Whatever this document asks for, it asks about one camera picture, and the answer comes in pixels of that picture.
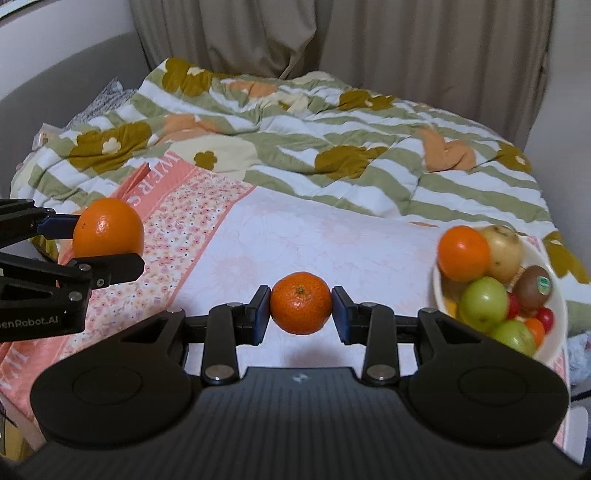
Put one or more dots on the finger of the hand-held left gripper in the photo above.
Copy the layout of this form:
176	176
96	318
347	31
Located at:
115	267
55	227

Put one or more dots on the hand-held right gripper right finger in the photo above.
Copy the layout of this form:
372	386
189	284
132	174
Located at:
342	316

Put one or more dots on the red cherry tomato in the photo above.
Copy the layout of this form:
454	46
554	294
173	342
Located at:
545	319
512	305

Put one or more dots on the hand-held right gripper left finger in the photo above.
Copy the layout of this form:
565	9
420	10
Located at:
260	316

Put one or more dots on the wall poster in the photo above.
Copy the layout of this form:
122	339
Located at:
7	5

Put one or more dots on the large green apple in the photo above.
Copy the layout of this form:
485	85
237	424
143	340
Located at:
484	305

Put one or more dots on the brown kiwi with sticker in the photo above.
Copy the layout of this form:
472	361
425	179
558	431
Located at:
533	286

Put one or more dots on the small beige packet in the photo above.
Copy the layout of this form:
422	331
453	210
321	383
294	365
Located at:
47	134

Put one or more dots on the grey padded headboard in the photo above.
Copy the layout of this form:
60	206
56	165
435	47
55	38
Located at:
55	92

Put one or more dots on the striped floral blanket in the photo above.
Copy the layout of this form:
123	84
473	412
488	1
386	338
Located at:
323	138

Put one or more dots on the yellow red apple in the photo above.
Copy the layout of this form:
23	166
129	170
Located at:
505	254

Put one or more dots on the cream and yellow bowl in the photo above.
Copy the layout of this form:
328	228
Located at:
554	350

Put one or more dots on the small mandarin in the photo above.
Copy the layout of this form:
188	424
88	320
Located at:
301	302

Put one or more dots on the white plastic bag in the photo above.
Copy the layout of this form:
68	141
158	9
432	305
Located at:
579	357

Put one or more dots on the small green apple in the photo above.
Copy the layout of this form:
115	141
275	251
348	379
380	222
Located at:
512	337

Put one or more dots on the dotted grey cloth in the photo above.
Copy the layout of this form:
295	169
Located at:
104	104

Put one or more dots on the beige curtain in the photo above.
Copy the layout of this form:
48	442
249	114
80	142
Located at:
346	41

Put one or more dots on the large mandarin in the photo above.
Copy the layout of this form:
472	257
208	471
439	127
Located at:
535	332

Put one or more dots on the orange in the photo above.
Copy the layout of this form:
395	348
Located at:
108	228
463	254

